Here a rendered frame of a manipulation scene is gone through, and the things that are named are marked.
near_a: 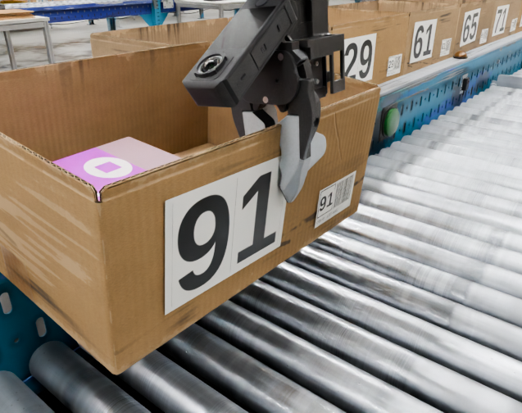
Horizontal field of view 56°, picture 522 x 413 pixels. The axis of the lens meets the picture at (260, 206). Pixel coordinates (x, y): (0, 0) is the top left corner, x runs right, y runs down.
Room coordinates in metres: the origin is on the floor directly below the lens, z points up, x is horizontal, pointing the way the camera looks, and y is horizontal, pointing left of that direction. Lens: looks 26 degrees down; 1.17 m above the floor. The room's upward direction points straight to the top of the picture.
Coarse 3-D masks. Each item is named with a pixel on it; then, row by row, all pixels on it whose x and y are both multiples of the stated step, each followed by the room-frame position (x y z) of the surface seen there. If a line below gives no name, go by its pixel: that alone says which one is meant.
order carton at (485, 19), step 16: (384, 0) 1.86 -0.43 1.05; (400, 0) 2.01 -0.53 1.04; (416, 0) 2.13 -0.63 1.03; (432, 0) 2.15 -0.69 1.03; (448, 0) 2.11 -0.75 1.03; (464, 0) 2.07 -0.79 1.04; (480, 0) 2.03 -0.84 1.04; (464, 16) 1.73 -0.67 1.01; (480, 16) 1.87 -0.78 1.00; (480, 32) 1.90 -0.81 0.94; (464, 48) 1.78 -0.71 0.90
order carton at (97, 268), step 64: (64, 64) 0.58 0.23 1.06; (128, 64) 0.65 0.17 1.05; (192, 64) 0.74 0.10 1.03; (0, 128) 0.52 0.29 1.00; (64, 128) 0.58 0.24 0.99; (128, 128) 0.65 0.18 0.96; (192, 128) 0.74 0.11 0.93; (320, 128) 0.48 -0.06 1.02; (0, 192) 0.38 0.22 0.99; (64, 192) 0.31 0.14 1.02; (128, 192) 0.30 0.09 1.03; (0, 256) 0.41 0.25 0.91; (64, 256) 0.32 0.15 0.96; (128, 256) 0.30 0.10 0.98; (64, 320) 0.34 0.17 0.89; (128, 320) 0.30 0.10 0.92; (192, 320) 0.36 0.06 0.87
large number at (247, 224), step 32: (192, 192) 0.35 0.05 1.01; (224, 192) 0.37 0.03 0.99; (256, 192) 0.41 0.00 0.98; (192, 224) 0.35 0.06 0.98; (224, 224) 0.38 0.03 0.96; (256, 224) 0.41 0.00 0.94; (192, 256) 0.35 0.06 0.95; (224, 256) 0.38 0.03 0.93; (256, 256) 0.42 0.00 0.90; (192, 288) 0.35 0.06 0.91
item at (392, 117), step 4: (392, 108) 1.19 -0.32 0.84; (388, 112) 1.18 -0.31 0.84; (392, 112) 1.18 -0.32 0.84; (396, 112) 1.19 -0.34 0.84; (388, 116) 1.17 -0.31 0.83; (392, 116) 1.17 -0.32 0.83; (396, 116) 1.19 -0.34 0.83; (388, 120) 1.17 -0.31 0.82; (392, 120) 1.17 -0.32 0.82; (396, 120) 1.19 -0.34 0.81; (384, 124) 1.17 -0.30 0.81; (388, 124) 1.17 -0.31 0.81; (392, 124) 1.18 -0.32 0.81; (396, 124) 1.19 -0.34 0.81; (384, 128) 1.17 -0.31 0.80; (388, 128) 1.17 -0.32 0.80; (392, 128) 1.18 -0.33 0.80; (396, 128) 1.20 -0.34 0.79; (384, 132) 1.17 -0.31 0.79; (388, 132) 1.17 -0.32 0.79; (392, 132) 1.18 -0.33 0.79
